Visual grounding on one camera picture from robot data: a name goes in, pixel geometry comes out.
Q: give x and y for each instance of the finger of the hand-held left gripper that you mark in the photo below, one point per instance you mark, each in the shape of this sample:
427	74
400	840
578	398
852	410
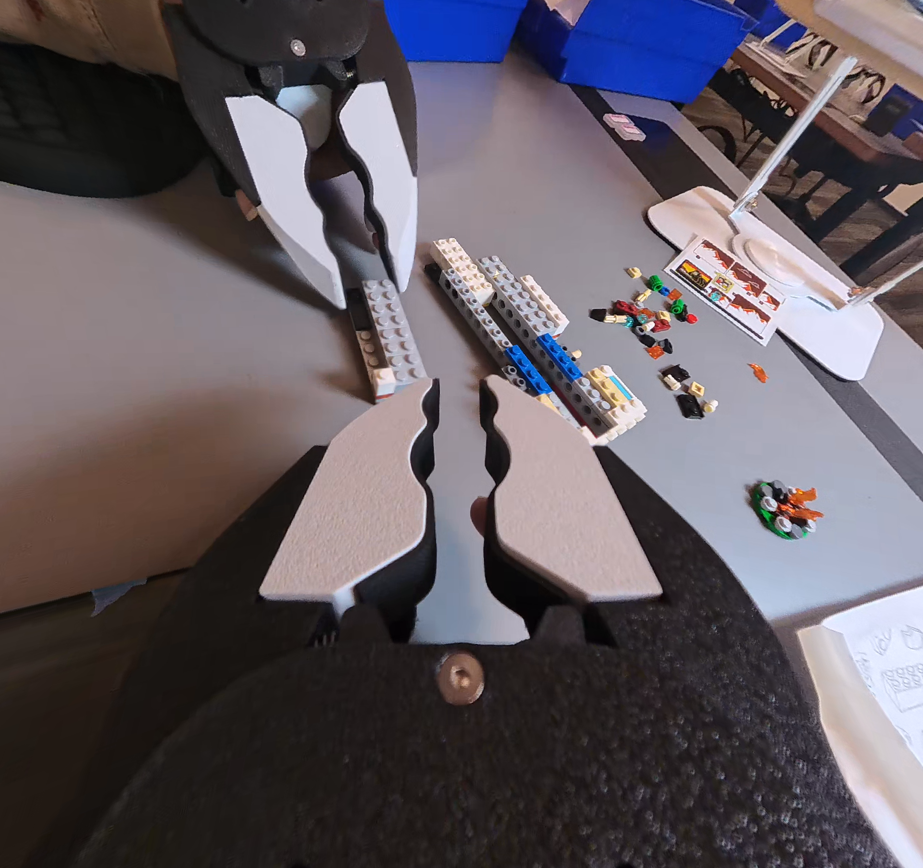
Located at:
278	183
386	161

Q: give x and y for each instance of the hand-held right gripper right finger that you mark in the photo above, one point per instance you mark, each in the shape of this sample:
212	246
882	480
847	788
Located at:
562	514

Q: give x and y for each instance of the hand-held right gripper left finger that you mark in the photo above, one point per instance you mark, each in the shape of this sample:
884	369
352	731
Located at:
360	514

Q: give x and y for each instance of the small grey lego assembly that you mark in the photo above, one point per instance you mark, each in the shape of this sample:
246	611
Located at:
393	334

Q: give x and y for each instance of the long grey blue lego assembly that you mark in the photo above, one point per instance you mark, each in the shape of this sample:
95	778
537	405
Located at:
505	305

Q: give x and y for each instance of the pile of small lego pieces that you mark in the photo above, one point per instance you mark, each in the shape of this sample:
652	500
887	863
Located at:
645	312

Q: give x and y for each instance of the round green lego assembly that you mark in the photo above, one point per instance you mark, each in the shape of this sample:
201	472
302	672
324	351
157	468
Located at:
782	514

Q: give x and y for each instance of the orange translucent lego flame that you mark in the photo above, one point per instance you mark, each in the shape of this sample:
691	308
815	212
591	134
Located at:
758	372

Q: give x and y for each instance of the lego sticker sheet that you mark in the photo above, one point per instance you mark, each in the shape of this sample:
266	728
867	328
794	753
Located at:
725	287

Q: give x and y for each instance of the person's left hand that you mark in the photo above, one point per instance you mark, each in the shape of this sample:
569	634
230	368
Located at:
249	208

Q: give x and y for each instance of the person's right hand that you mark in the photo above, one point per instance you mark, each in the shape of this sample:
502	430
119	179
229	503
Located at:
479	516

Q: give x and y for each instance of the blue plastic bin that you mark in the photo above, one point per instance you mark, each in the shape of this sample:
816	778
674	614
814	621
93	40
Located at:
642	46
440	9
761	9

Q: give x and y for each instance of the black mesh chair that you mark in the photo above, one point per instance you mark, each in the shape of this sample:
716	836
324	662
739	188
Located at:
79	132

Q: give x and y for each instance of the small pink tag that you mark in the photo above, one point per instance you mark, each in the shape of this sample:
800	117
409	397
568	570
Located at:
630	132
618	120

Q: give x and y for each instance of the white book stand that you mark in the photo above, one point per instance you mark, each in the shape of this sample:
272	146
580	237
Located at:
829	334

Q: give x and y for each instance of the white paper bag line drawings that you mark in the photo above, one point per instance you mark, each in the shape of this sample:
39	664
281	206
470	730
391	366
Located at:
872	709

